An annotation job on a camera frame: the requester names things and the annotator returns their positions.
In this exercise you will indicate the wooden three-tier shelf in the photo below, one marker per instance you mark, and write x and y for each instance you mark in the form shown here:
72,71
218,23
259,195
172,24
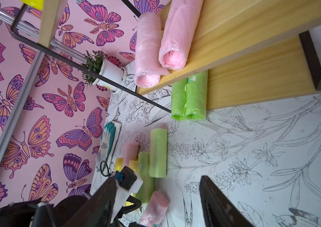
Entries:
252,50

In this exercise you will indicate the pink roll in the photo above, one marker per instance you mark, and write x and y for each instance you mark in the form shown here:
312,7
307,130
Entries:
178,34
148,69
130,152
155,211

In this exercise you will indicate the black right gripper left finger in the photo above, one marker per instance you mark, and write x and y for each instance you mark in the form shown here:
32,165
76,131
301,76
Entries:
97,211

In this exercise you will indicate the green grey work glove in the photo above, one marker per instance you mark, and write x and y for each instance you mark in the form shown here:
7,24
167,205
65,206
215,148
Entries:
107,147

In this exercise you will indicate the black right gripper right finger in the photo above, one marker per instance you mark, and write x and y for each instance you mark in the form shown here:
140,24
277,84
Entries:
218,211

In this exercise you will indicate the potted green plant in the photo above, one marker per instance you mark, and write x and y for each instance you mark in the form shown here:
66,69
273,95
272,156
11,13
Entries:
98,63

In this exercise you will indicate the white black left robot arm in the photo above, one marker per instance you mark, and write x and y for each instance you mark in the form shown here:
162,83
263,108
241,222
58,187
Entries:
40,214

